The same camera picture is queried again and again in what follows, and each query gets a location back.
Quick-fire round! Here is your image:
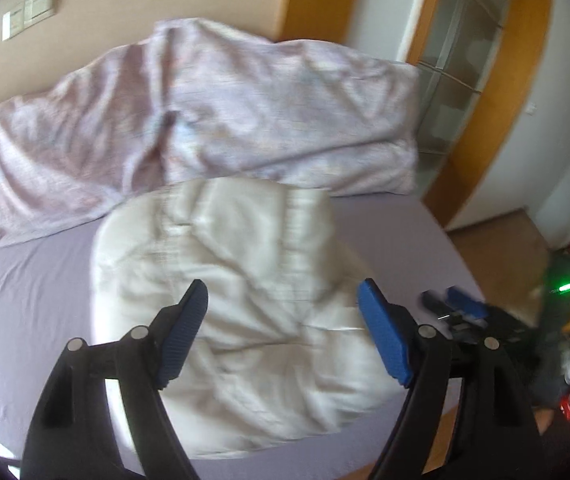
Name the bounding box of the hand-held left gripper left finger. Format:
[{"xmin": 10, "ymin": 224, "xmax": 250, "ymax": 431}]
[{"xmin": 20, "ymin": 279, "xmax": 210, "ymax": 480}]

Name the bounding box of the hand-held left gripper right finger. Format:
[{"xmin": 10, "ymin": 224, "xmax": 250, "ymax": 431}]
[{"xmin": 357, "ymin": 278, "xmax": 541, "ymax": 480}]

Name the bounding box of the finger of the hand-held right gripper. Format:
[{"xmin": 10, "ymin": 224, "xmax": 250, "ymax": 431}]
[
  {"xmin": 446, "ymin": 286, "xmax": 489, "ymax": 321},
  {"xmin": 420, "ymin": 292, "xmax": 448, "ymax": 317}
]

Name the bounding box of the white puffer jacket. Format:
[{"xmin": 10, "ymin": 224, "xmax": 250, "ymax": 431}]
[{"xmin": 90, "ymin": 177, "xmax": 406, "ymax": 461}]

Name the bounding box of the bed with lavender sheet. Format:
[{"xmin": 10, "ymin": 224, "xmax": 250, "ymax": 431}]
[{"xmin": 0, "ymin": 192, "xmax": 486, "ymax": 480}]

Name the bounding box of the pink floral duvet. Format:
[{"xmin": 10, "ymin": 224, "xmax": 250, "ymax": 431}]
[{"xmin": 0, "ymin": 19, "xmax": 421, "ymax": 251}]

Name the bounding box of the frosted glass door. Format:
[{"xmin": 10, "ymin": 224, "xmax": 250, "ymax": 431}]
[{"xmin": 416, "ymin": 0, "xmax": 512, "ymax": 196}]

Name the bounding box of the wooden door frame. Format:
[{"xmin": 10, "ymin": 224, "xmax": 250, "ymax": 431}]
[{"xmin": 277, "ymin": 0, "xmax": 552, "ymax": 231}]

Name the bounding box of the white wall switch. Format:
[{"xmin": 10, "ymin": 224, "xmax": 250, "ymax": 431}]
[
  {"xmin": 2, "ymin": 10, "xmax": 28, "ymax": 39},
  {"xmin": 24, "ymin": 0, "xmax": 59, "ymax": 22}
]

